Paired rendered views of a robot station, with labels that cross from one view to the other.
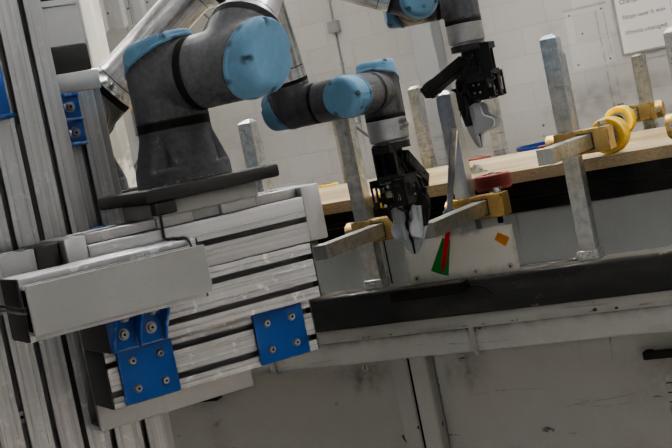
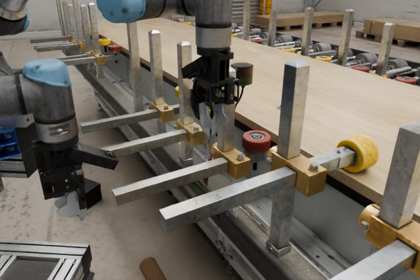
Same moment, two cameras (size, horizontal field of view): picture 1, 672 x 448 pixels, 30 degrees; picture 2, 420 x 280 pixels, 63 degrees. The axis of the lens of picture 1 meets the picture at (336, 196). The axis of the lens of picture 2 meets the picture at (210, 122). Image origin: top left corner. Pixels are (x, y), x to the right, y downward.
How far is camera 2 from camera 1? 2.10 m
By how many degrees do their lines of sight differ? 38
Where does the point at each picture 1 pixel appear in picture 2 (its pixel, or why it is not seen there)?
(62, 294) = not seen: outside the picture
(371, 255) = (183, 144)
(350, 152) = (180, 79)
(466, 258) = (214, 185)
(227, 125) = not seen: outside the picture
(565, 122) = (284, 147)
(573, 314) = not seen: hidden behind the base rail
